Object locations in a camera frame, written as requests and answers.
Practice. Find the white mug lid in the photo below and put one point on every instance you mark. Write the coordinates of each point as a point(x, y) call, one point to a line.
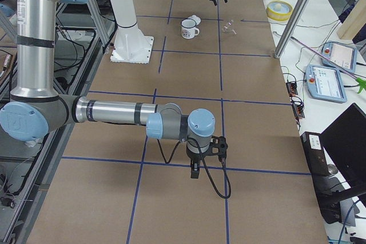
point(195, 18)

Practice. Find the white enamel mug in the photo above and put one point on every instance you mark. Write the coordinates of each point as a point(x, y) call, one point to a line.
point(189, 29)

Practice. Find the yellow bowl with blue plate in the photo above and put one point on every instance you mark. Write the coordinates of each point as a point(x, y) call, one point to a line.
point(279, 10)

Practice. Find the near teach pendant tablet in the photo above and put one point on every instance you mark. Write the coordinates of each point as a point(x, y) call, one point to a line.
point(325, 83)

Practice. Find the teach pendant tablet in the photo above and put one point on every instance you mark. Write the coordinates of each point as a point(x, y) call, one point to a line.
point(325, 83)
point(341, 54)

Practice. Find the far teach pendant tablet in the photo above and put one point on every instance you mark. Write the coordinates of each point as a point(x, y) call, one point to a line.
point(341, 54)

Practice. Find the black box device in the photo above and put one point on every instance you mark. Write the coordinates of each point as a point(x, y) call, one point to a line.
point(314, 153)

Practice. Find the black laptop computer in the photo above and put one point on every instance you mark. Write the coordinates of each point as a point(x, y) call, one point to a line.
point(344, 148)

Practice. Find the aluminium frame post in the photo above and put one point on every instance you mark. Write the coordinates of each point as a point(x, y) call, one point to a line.
point(290, 27)

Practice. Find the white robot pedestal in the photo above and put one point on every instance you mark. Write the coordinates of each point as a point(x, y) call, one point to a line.
point(130, 44)

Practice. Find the metal grabber stick green handle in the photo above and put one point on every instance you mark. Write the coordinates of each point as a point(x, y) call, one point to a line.
point(360, 81)

